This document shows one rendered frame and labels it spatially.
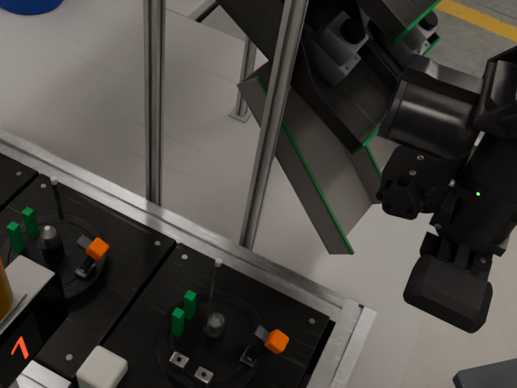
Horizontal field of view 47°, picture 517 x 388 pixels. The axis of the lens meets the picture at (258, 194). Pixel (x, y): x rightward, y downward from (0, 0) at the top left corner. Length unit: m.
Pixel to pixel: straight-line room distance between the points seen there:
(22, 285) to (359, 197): 0.56
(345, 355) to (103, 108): 0.69
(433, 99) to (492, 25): 3.13
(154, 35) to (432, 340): 0.63
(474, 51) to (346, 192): 2.44
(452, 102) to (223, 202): 0.69
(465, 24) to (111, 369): 2.99
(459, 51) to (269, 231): 2.34
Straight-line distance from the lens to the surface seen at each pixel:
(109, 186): 0.96
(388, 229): 1.11
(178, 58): 1.36
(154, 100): 0.82
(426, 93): 0.44
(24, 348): 0.55
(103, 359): 0.77
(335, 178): 0.89
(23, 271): 0.54
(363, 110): 0.77
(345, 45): 0.72
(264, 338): 0.71
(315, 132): 0.87
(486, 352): 1.04
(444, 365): 1.00
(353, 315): 0.87
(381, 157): 1.02
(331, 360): 0.83
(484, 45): 3.38
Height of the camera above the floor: 1.69
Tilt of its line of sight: 49 degrees down
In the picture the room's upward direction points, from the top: 12 degrees clockwise
